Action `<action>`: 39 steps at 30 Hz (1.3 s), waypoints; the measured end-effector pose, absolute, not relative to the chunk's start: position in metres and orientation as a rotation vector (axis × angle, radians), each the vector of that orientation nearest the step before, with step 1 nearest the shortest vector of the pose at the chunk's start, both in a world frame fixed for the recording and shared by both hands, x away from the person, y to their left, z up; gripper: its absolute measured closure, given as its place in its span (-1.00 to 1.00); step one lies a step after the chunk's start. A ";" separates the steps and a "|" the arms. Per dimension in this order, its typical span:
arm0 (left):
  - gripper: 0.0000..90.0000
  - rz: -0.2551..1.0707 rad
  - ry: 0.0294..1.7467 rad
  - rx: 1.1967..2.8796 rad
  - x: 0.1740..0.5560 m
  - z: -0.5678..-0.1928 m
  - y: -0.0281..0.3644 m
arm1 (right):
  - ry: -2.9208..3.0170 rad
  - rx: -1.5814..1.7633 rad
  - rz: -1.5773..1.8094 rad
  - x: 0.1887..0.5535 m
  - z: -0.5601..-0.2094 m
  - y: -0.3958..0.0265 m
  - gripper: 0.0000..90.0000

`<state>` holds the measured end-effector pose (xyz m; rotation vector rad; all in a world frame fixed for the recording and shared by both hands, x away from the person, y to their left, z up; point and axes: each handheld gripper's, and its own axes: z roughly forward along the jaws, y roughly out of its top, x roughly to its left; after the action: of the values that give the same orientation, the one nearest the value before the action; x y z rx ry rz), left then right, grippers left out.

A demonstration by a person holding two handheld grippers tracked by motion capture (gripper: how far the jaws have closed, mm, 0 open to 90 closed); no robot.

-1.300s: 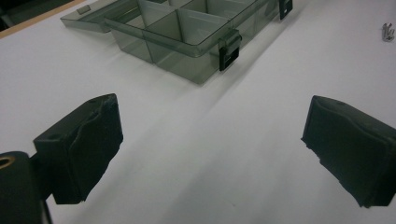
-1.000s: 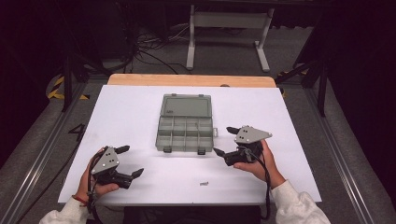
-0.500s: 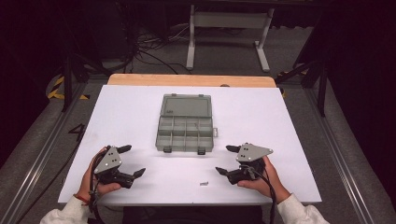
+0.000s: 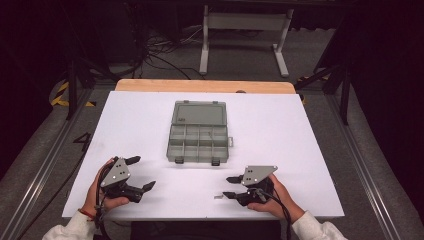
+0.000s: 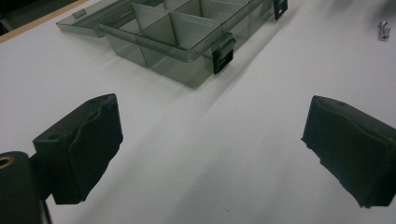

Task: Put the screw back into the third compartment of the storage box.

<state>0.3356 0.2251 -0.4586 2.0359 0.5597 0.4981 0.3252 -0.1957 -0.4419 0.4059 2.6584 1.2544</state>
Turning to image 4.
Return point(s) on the aluminium floor rail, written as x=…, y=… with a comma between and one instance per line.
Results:
x=40, y=173
x=363, y=166

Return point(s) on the grey metal stand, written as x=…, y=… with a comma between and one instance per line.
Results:
x=246, y=21

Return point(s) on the white board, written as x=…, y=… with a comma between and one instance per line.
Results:
x=266, y=116

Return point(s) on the person's dark trousers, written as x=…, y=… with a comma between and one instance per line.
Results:
x=206, y=231

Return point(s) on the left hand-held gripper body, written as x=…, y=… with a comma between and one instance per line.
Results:
x=116, y=173

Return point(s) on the person's left hand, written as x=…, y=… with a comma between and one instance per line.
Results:
x=89, y=200

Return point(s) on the black metal stand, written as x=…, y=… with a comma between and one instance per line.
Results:
x=345, y=96

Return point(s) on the wooden table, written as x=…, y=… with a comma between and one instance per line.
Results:
x=186, y=85

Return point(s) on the person's right hand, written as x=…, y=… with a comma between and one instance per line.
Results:
x=283, y=205

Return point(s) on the yellow black floor tape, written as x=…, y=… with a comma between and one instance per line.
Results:
x=60, y=99

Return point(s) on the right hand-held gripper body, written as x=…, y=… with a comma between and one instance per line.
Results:
x=258, y=175

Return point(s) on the clear grey compartment box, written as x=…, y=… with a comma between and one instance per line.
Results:
x=198, y=133

